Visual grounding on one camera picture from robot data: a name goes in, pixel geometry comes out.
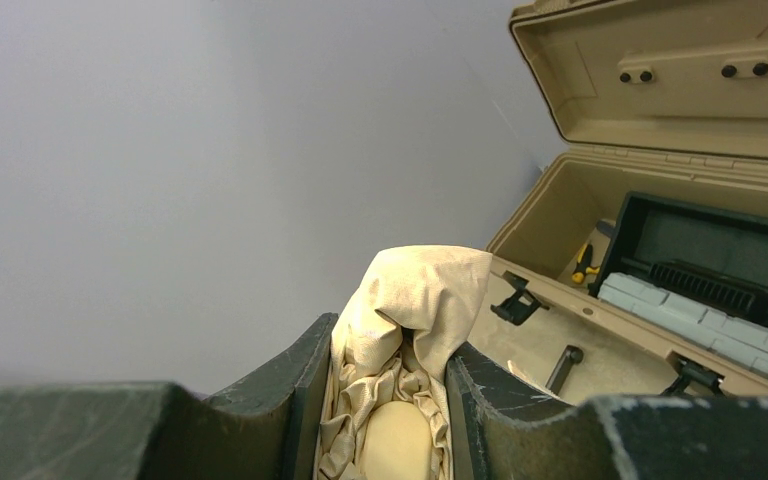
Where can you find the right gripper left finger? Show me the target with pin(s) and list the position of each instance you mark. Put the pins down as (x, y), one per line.
(263, 426)

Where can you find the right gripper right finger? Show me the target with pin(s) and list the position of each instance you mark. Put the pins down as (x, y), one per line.
(504, 428)

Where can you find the beige umbrella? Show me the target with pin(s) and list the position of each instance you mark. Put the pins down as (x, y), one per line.
(385, 412)

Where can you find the yellow black tool in toolbox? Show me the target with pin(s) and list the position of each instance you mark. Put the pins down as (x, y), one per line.
(584, 265)

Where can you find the grey box in toolbox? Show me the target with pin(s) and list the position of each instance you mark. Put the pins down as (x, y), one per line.
(740, 341)

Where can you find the black tray in toolbox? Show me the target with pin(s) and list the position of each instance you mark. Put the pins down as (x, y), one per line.
(714, 256)

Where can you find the tan plastic toolbox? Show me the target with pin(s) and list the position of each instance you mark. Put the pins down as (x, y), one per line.
(666, 98)

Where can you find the black metal crank handle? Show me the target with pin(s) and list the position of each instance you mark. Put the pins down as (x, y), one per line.
(572, 355)

